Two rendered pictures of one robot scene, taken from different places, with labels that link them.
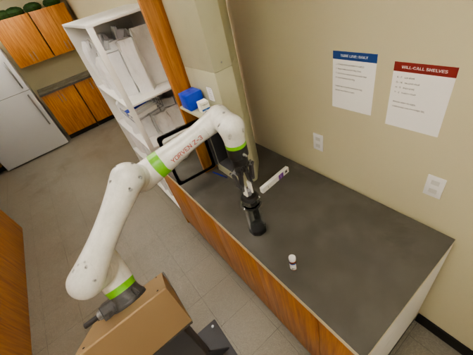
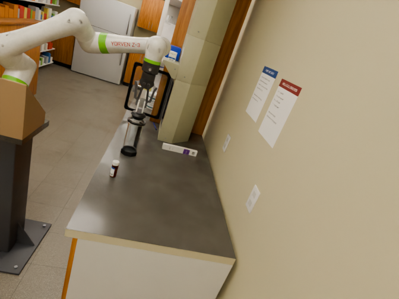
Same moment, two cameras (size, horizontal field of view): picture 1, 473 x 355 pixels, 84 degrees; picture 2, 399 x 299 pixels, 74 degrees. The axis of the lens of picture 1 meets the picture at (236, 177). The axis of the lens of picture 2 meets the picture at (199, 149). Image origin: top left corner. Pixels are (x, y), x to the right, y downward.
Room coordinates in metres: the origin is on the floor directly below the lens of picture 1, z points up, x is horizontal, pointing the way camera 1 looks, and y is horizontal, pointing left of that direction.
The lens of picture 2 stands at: (-0.38, -0.79, 1.73)
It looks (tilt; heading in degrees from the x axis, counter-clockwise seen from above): 22 degrees down; 14
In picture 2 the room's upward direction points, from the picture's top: 20 degrees clockwise
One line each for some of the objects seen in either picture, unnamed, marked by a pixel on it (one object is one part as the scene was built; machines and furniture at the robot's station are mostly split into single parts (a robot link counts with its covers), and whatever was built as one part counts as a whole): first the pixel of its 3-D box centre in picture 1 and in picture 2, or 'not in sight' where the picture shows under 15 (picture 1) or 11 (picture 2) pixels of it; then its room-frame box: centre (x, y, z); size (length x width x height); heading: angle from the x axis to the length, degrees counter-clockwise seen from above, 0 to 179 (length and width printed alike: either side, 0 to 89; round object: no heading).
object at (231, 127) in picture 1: (231, 129); (155, 49); (0.96, -0.03, 1.58); 0.13 x 0.11 x 0.14; 16
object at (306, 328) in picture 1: (265, 228); (149, 194); (1.33, -0.10, 0.45); 2.05 x 0.67 x 0.90; 28
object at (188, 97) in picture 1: (191, 98); (173, 52); (1.49, 0.12, 1.56); 0.10 x 0.10 x 0.09; 28
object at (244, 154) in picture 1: (238, 151); (150, 67); (0.95, -0.04, 1.48); 0.12 x 0.09 x 0.06; 28
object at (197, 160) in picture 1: (188, 153); (147, 91); (1.53, 0.26, 1.19); 0.30 x 0.01 x 0.40; 111
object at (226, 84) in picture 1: (232, 122); (187, 91); (1.51, -0.07, 1.33); 0.32 x 0.25 x 0.77; 28
